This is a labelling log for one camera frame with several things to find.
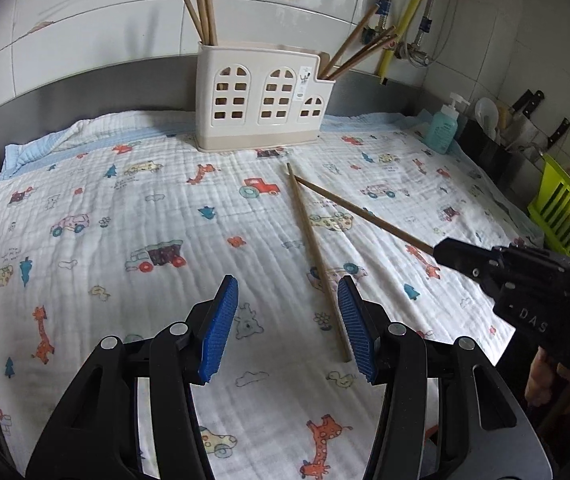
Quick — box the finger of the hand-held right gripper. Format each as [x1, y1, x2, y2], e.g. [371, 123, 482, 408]
[432, 236, 570, 294]

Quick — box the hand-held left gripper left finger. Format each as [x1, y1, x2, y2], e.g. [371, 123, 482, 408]
[25, 275, 240, 480]

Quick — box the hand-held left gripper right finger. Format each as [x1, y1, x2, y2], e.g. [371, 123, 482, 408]
[337, 275, 555, 480]

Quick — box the cream plastic chopstick holder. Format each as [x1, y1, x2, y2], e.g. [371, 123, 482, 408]
[195, 42, 333, 152]

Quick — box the person's right hand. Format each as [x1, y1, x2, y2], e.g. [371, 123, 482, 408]
[525, 347, 570, 411]

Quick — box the green plastic dish rack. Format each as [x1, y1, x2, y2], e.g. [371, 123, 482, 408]
[528, 154, 570, 258]

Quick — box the black knife block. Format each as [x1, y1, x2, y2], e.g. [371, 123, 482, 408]
[458, 120, 541, 196]

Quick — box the teal soap pump bottle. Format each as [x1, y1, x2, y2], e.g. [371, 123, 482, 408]
[422, 92, 471, 155]

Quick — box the white plastic spoon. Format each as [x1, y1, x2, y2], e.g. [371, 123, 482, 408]
[475, 97, 498, 136]

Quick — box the white cartoon print blanket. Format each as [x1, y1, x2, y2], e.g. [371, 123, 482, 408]
[0, 110, 546, 480]

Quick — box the metal water valve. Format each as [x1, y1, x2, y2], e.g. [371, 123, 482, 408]
[362, 25, 431, 68]

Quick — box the black handled knife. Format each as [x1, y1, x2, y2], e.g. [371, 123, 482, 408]
[512, 89, 545, 117]
[546, 118, 570, 147]

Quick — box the yellow gas hose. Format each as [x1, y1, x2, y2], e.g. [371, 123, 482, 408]
[376, 0, 443, 86]

